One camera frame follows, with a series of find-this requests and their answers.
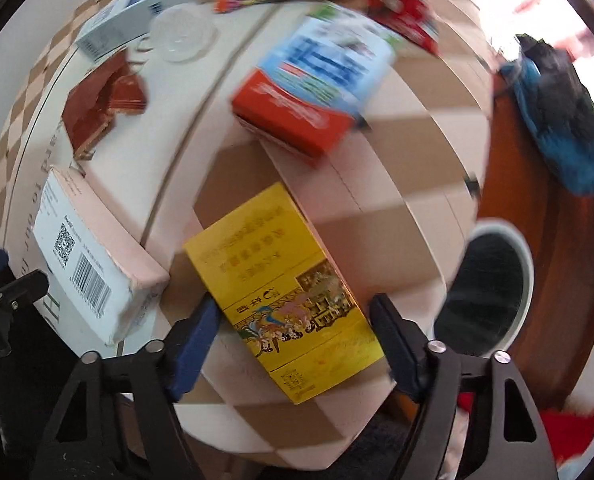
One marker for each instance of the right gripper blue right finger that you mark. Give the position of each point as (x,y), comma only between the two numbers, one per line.
(403,344)

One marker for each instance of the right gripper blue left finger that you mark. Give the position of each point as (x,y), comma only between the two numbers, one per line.
(188,344)

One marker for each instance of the yellow cigarette box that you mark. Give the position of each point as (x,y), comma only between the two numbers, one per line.
(283,296)

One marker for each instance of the small red wrapper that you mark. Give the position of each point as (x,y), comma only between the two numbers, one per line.
(414,20)

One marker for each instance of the white round trash bin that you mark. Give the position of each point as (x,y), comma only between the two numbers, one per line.
(490,296)

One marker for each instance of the white barcode box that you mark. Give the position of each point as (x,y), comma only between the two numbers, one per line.
(107,276)

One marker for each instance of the red blanket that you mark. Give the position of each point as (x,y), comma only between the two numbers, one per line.
(500,432)

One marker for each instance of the checkered brown white tablecloth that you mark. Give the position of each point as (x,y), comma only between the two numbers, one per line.
(388,207)

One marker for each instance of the dark red snack wrapper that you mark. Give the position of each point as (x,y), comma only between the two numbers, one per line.
(113,88)

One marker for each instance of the blue dark clothes pile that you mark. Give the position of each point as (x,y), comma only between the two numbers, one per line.
(557,109)

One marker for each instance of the blue red milk carton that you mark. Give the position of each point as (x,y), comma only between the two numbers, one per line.
(312,88)

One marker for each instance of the white blue carton box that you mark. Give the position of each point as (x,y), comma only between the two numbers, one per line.
(118,23)

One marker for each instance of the clear plastic lid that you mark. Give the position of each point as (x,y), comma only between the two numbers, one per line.
(183,33)

